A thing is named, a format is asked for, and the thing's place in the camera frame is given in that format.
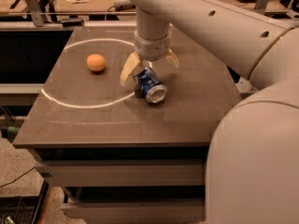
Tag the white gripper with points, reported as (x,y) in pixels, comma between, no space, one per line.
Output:
(151,49)

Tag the blue pepsi can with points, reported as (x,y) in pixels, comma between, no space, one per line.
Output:
(150,86)

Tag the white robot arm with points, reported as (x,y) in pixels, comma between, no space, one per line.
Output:
(252,167)

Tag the orange ball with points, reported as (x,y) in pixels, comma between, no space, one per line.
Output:
(96,62)

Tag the grey table with drawers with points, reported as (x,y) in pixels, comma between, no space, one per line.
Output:
(119,159)

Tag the black floor crate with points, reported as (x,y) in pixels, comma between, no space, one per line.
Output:
(22,209)

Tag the left metal bracket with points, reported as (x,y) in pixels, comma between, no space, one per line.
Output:
(35,12)

